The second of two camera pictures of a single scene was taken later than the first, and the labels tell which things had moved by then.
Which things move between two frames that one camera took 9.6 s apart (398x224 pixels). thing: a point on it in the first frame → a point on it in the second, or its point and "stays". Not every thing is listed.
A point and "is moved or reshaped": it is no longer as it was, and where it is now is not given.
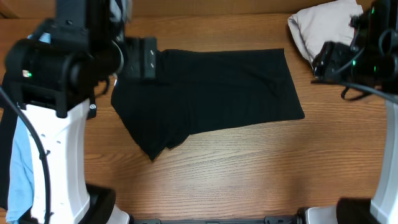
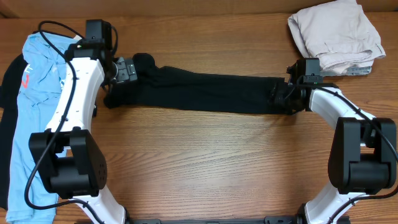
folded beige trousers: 328,22 stays
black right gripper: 329,60 → 275,96
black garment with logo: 8,115 stays
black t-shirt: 201,90 is moved or reshaped
